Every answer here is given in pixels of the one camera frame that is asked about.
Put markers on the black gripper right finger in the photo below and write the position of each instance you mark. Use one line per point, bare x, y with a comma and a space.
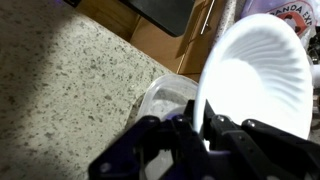
260, 153

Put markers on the wooden lower cabinet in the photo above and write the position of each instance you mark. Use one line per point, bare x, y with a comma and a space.
156, 43

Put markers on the white ribbed bowl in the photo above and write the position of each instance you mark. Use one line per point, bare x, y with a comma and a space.
260, 73

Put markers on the clear plastic container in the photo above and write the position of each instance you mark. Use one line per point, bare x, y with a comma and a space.
166, 90

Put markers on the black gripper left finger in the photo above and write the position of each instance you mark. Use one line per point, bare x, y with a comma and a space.
133, 153

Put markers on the black robot cart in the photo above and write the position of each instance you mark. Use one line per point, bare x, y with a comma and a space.
160, 13

